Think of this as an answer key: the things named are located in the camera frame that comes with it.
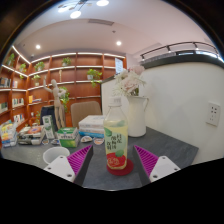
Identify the tan upholstered chair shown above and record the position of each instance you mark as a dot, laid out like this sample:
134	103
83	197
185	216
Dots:
85	111

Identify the ceiling air vent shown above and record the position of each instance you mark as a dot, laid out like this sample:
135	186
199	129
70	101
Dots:
101	22

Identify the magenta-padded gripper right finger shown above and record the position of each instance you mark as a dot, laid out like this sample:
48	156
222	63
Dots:
163	165

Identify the colourful book stack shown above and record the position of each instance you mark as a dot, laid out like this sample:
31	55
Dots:
8	135

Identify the tall green and white carton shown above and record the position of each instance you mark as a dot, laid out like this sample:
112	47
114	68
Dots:
48	127

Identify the yellow drink bottle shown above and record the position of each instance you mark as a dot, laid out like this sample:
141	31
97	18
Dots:
115	140

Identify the wooden artist mannequin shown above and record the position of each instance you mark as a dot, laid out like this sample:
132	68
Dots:
58	103

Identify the branched ceiling lamp, round bulbs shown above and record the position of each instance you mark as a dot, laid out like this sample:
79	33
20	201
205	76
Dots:
75	14

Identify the black ceiling track light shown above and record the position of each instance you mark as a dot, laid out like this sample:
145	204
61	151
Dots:
168	46

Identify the wooden shelf unit with books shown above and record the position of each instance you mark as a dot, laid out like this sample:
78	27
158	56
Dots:
83	83

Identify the white wall outlet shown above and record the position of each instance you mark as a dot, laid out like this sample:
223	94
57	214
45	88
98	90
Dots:
213	114

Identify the white mug, triangle pattern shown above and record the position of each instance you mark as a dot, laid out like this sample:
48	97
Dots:
55	154

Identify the dark upholstered chair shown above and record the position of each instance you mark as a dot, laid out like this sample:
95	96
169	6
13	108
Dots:
47	111

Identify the white ceramic vase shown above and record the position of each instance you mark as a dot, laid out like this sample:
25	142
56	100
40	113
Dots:
136	116

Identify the round recessed ceiling light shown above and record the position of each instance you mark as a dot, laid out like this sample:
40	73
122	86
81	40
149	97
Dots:
118	43
38	46

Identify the white book stack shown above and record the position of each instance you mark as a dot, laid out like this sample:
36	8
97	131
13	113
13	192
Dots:
91	126

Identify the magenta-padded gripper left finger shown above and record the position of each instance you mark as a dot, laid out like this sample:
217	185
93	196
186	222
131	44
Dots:
60	165

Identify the green and white box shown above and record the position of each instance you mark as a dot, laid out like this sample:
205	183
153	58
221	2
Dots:
68	137

